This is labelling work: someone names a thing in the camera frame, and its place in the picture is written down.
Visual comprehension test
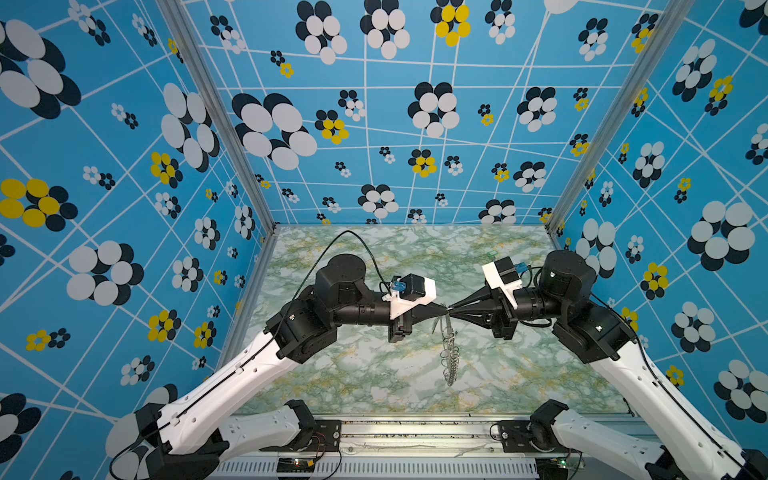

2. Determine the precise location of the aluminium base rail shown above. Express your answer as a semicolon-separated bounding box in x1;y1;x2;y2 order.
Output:
212;413;663;479

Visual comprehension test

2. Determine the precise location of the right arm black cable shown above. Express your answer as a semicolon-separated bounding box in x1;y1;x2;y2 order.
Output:
590;293;751;469

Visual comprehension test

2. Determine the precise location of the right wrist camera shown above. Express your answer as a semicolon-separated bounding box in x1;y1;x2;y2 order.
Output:
482;257;524;310

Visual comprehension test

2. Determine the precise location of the aluminium frame post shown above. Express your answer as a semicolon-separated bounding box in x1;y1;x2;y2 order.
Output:
157;0;276;239
546;0;695;239

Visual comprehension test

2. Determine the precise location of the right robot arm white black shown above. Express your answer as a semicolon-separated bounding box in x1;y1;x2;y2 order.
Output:
449;250;767;479

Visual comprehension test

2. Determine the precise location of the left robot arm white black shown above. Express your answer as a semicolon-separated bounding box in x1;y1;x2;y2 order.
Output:
107;254;448;479

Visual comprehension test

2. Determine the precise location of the aluminium frame post left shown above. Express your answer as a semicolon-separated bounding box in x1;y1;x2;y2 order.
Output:
157;0;276;239

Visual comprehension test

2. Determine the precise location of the steel key organizer plate with rings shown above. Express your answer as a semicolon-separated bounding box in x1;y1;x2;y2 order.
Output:
432;314;460;387

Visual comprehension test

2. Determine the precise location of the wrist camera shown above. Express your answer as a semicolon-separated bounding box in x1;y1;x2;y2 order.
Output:
389;274;437;320
482;257;524;310

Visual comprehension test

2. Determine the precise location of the aluminium frame post right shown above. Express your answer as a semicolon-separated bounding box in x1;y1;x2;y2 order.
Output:
546;0;695;239

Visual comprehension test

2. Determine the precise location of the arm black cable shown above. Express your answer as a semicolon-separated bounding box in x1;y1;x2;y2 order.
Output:
590;293;751;469
281;229;394;325

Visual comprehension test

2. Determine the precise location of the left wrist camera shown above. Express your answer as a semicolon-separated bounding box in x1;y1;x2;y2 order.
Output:
389;274;437;320

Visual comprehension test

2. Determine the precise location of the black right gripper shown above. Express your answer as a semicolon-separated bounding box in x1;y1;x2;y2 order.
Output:
451;281;570;343

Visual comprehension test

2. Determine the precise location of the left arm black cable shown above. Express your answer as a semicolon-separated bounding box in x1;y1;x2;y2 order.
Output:
281;229;394;325

